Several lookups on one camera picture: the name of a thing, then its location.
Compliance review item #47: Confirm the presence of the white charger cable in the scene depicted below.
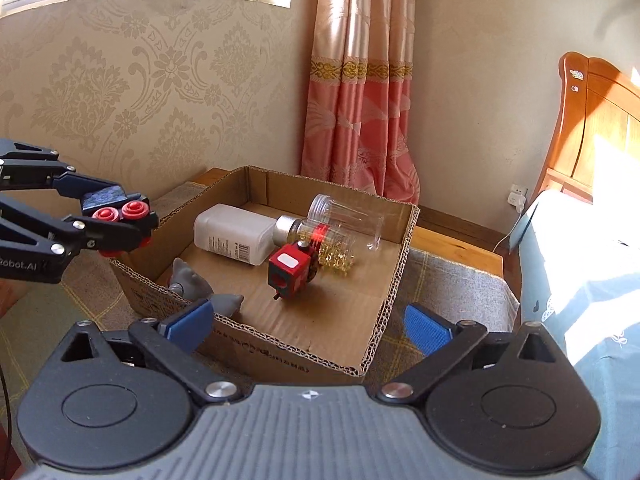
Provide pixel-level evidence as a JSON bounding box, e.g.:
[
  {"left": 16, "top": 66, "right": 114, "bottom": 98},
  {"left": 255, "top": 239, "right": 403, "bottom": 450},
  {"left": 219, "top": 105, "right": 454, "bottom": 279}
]
[{"left": 492, "top": 205, "right": 523, "bottom": 254}]

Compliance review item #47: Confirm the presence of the grey rubber animal toy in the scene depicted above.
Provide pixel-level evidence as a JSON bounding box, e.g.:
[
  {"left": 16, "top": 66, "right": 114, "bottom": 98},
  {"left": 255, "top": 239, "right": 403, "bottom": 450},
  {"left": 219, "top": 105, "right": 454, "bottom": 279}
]
[{"left": 167, "top": 257, "right": 245, "bottom": 317}]

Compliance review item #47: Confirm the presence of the black cable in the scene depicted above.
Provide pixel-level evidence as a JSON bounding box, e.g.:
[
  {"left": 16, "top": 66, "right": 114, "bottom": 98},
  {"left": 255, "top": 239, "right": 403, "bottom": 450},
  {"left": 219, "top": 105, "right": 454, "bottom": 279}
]
[{"left": 0, "top": 360, "right": 16, "bottom": 466}]

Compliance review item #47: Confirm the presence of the red and black toy car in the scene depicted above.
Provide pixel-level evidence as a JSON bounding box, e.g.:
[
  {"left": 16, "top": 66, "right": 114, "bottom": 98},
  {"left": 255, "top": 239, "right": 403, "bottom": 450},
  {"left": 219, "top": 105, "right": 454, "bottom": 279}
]
[{"left": 92, "top": 200, "right": 156, "bottom": 258}]

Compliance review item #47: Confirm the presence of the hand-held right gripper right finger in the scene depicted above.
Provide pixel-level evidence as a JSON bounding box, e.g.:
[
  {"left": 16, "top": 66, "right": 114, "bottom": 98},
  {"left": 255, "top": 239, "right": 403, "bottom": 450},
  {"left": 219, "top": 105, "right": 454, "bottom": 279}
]
[{"left": 376, "top": 302, "right": 576, "bottom": 405}]

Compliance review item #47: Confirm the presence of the silver-capped clear pill bottle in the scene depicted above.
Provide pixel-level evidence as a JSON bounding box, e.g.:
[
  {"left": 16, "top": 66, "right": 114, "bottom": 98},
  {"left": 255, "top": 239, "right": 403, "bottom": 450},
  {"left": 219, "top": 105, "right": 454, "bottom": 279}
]
[{"left": 276, "top": 215, "right": 358, "bottom": 271}]

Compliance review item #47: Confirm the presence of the white plastic bottle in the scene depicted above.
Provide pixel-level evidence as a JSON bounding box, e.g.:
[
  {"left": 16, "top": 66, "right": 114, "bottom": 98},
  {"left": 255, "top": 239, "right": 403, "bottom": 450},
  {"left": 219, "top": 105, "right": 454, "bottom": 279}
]
[{"left": 193, "top": 204, "right": 278, "bottom": 266}]

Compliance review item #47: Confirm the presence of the wooden bed headboard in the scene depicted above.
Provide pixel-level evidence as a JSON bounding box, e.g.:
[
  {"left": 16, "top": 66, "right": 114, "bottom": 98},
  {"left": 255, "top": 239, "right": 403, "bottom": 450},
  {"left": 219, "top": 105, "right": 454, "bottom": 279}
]
[{"left": 532, "top": 51, "right": 640, "bottom": 206}]

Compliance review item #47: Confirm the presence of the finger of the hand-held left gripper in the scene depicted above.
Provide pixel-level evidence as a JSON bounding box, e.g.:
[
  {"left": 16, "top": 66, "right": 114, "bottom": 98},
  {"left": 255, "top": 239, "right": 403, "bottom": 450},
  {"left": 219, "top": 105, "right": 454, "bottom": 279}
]
[
  {"left": 0, "top": 139, "right": 128, "bottom": 213},
  {"left": 0, "top": 194, "right": 160, "bottom": 261}
]

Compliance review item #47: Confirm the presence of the pink floral curtain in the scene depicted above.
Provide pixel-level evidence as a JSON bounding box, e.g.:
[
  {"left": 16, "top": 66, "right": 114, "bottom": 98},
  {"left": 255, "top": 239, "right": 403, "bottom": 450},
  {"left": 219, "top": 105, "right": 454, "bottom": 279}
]
[{"left": 300, "top": 0, "right": 421, "bottom": 206}]

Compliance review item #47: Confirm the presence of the red toy train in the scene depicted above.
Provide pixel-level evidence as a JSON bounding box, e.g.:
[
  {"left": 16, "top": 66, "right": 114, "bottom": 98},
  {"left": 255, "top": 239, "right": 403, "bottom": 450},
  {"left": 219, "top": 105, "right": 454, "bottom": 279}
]
[{"left": 267, "top": 240, "right": 321, "bottom": 303}]

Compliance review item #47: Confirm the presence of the clear plastic jar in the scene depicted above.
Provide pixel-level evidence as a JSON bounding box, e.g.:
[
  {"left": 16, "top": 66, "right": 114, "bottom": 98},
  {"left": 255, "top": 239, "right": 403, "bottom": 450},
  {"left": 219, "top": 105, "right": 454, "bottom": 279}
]
[{"left": 307, "top": 194, "right": 385, "bottom": 251}]

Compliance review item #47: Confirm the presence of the blue floral bed sheet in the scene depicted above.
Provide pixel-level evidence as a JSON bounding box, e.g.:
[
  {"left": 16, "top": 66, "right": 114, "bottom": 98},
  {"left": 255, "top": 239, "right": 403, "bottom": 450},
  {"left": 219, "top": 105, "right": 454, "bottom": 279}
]
[{"left": 510, "top": 190, "right": 640, "bottom": 480}]

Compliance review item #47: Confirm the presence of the brown cardboard box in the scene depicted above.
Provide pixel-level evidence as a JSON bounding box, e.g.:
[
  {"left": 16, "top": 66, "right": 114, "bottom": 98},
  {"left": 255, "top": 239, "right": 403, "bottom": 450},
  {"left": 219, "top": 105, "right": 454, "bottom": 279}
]
[{"left": 107, "top": 165, "right": 421, "bottom": 386}]

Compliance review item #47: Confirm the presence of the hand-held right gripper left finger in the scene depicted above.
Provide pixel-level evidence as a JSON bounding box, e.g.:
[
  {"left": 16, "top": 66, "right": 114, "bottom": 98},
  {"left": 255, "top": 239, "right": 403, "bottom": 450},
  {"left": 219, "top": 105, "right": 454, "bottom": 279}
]
[{"left": 37, "top": 298, "right": 246, "bottom": 407}]

